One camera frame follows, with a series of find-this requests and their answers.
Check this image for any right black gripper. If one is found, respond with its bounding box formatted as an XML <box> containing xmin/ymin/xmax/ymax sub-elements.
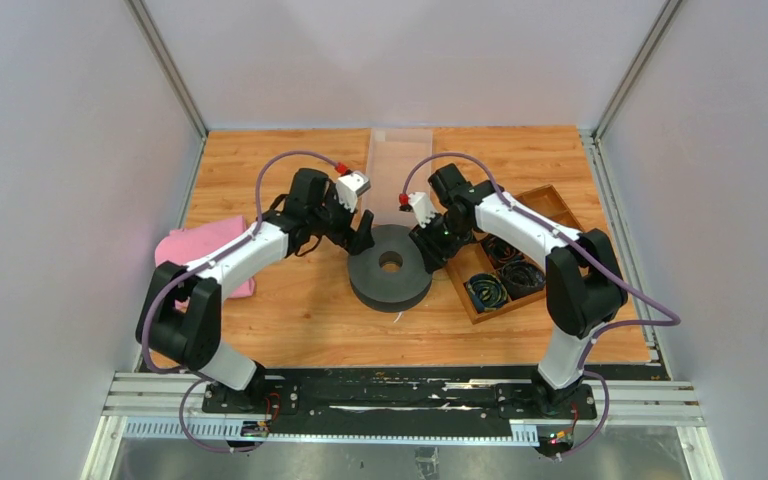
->
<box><xmin>410</xmin><ymin>213</ymin><xmax>471</xmax><ymax>274</ymax></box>

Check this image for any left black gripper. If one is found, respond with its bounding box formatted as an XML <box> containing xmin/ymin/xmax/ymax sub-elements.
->
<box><xmin>309</xmin><ymin>185</ymin><xmax>375</xmax><ymax>255</ymax></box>

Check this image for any dark grey perforated spool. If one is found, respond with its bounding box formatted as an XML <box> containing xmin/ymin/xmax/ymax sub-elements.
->
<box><xmin>347</xmin><ymin>224</ymin><xmax>432</xmax><ymax>313</ymax></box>

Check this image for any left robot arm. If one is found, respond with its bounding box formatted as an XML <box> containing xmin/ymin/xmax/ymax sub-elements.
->
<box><xmin>135</xmin><ymin>168</ymin><xmax>374</xmax><ymax>413</ymax></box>

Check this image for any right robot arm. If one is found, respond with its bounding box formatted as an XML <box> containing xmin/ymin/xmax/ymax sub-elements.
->
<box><xmin>398</xmin><ymin>164</ymin><xmax>628</xmax><ymax>417</ymax></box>

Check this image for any wooden compartment tray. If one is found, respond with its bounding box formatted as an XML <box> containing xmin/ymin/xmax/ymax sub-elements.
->
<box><xmin>443</xmin><ymin>184</ymin><xmax>611</xmax><ymax>326</ymax></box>

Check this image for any translucent plastic tray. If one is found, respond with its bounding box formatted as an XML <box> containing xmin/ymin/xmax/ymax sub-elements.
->
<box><xmin>362</xmin><ymin>128</ymin><xmax>433</xmax><ymax>228</ymax></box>

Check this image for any pink cloth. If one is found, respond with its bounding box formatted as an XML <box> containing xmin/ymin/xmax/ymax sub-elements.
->
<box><xmin>153</xmin><ymin>214</ymin><xmax>257</xmax><ymax>301</ymax></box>

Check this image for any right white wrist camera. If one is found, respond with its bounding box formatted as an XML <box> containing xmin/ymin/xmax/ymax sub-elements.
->
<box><xmin>398</xmin><ymin>192</ymin><xmax>439</xmax><ymax>228</ymax></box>

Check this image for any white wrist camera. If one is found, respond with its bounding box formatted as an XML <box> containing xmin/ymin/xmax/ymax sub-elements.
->
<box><xmin>335</xmin><ymin>171</ymin><xmax>371</xmax><ymax>213</ymax></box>
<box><xmin>398</xmin><ymin>192</ymin><xmax>439</xmax><ymax>228</ymax></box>

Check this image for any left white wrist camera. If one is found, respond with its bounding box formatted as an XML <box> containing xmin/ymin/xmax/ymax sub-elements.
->
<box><xmin>335</xmin><ymin>171</ymin><xmax>371</xmax><ymax>213</ymax></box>

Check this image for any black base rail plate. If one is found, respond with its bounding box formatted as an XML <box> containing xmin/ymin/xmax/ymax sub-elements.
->
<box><xmin>201</xmin><ymin>365</ymin><xmax>597</xmax><ymax>439</ymax></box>

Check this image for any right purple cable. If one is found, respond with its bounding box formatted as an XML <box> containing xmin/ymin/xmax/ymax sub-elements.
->
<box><xmin>400</xmin><ymin>152</ymin><xmax>682</xmax><ymax>458</ymax></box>

